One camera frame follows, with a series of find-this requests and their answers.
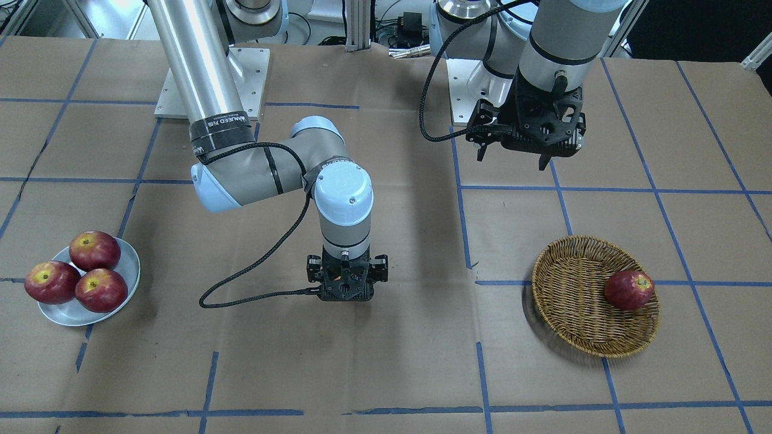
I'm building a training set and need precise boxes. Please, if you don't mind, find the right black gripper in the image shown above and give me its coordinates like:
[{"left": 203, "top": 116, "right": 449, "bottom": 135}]
[{"left": 306, "top": 249, "right": 389, "bottom": 301}]

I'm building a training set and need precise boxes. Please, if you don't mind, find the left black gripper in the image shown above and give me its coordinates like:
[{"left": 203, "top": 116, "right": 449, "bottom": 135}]
[{"left": 466, "top": 71, "right": 586, "bottom": 171}]

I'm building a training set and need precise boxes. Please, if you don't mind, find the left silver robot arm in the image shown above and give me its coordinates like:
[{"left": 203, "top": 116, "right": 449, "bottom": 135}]
[{"left": 419, "top": 1, "right": 626, "bottom": 170}]

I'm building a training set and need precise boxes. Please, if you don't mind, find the round wicker basket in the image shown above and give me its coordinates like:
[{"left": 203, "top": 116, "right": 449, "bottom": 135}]
[{"left": 531, "top": 234, "right": 661, "bottom": 358}]

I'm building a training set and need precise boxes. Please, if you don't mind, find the red apple in basket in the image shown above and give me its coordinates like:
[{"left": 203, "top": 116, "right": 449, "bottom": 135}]
[{"left": 604, "top": 270, "right": 656, "bottom": 311}]

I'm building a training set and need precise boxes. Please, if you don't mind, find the dark red apple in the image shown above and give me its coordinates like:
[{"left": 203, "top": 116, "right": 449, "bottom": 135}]
[{"left": 75, "top": 268, "right": 128, "bottom": 313}]

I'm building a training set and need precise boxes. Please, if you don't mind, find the red apple plate back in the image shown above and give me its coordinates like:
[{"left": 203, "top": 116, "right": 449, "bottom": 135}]
[{"left": 68, "top": 231, "right": 121, "bottom": 271}]

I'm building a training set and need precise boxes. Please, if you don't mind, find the white round plate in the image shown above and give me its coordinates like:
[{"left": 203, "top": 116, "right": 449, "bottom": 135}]
[{"left": 37, "top": 238, "right": 141, "bottom": 327}]

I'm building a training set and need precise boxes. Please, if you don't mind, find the red apple yellow top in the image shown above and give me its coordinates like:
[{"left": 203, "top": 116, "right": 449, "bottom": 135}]
[{"left": 23, "top": 260, "right": 81, "bottom": 305}]

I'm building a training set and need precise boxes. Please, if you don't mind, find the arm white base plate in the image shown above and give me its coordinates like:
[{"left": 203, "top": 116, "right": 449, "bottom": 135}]
[
  {"left": 446, "top": 58, "right": 513, "bottom": 127},
  {"left": 154, "top": 48, "right": 270, "bottom": 122}
]

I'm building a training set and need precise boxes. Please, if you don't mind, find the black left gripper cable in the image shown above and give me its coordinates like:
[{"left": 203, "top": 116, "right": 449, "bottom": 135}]
[{"left": 419, "top": 0, "right": 537, "bottom": 143}]

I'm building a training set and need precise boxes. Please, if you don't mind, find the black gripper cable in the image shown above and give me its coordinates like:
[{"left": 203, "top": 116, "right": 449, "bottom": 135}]
[
  {"left": 198, "top": 142, "right": 321, "bottom": 309},
  {"left": 419, "top": 0, "right": 537, "bottom": 143}
]

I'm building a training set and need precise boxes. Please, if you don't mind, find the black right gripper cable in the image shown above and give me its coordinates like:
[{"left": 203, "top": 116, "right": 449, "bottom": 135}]
[{"left": 198, "top": 142, "right": 321, "bottom": 309}]

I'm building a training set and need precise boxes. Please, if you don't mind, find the aluminium frame post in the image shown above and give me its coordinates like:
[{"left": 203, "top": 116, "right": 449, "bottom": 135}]
[{"left": 344, "top": 1, "right": 374, "bottom": 52}]

